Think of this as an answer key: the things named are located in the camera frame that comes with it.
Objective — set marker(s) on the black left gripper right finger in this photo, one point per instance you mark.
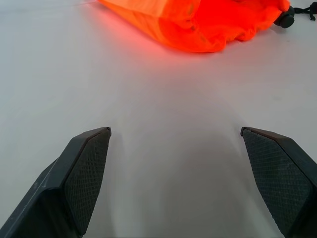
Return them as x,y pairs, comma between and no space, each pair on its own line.
280,173

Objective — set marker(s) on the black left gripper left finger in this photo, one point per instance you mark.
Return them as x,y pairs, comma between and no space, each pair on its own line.
74,178

